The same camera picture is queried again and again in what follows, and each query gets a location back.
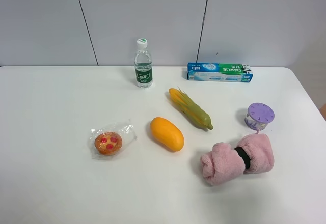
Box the rolled pink towel black band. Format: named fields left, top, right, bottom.
left=200, top=133, right=275, bottom=186

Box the blue green toothpaste box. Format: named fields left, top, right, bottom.
left=187, top=63, right=253, bottom=83

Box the wrapped fruit tart pastry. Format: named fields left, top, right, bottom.
left=87, top=119, right=137, bottom=160

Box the yellow orange mango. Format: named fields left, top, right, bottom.
left=150, top=117, right=184, bottom=152

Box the toy corn cob green husk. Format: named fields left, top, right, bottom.
left=169, top=88, right=213, bottom=130

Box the clear water bottle green label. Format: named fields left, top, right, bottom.
left=134, top=38, right=153, bottom=88

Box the purple lid air freshener jar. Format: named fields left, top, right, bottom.
left=244, top=103, right=275, bottom=131

